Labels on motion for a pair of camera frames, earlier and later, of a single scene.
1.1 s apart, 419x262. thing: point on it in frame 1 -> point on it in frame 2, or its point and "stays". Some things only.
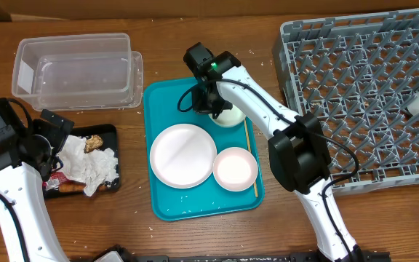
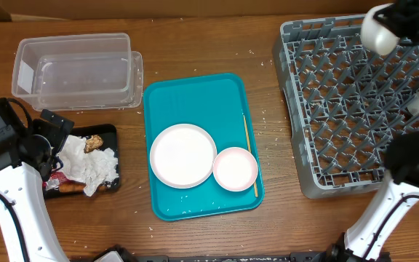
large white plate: (183, 156) stays
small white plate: (235, 169) stays
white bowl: (230, 117) -> (377, 36)
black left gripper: (56, 135) stays
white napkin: (100, 166) stays
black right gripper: (201, 107) -> (397, 17)
